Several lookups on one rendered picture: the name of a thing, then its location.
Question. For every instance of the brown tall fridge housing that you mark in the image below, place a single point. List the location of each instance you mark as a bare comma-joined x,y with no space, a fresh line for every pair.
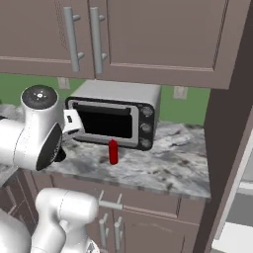
224,99

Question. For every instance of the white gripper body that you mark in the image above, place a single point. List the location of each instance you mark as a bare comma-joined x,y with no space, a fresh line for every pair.
81,126

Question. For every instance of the silver toaster oven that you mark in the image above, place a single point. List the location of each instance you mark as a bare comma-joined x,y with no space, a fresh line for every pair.
112,122

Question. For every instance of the wide brown wall cupboard door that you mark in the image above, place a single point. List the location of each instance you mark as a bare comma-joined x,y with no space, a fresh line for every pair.
164,33

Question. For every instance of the brown drawer front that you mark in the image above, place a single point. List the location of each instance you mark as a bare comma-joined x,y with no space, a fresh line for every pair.
148,202

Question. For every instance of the white wall socket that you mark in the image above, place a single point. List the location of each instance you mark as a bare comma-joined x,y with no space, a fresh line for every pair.
180,92
63,83

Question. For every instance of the brown base cupboard door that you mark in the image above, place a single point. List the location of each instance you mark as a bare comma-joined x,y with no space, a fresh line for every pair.
108,237
151,235

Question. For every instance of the red ketchup bottle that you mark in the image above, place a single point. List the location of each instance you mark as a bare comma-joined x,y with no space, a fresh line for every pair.
113,153

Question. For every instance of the grey fridge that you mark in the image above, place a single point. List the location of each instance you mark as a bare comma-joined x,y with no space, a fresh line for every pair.
238,214

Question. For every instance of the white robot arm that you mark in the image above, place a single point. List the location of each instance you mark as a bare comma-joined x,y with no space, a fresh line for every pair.
36,145

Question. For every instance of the dark brown corner cupboard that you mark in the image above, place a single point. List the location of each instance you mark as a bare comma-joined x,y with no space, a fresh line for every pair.
18,197

